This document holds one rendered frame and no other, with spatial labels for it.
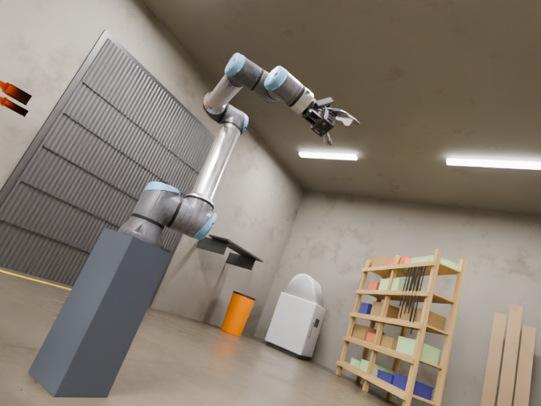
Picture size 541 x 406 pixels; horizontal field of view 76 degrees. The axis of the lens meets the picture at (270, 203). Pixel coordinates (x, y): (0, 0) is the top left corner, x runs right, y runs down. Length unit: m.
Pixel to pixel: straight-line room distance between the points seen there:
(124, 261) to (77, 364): 0.39
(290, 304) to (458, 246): 3.41
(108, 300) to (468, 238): 6.88
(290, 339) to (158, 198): 5.59
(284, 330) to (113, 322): 5.60
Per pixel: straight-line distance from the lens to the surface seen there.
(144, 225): 1.55
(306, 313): 6.84
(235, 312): 6.52
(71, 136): 4.82
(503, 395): 6.61
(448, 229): 7.71
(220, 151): 1.76
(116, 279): 1.48
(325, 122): 1.30
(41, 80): 4.81
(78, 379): 1.57
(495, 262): 7.49
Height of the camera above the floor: 0.50
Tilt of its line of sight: 17 degrees up
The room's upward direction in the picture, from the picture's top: 21 degrees clockwise
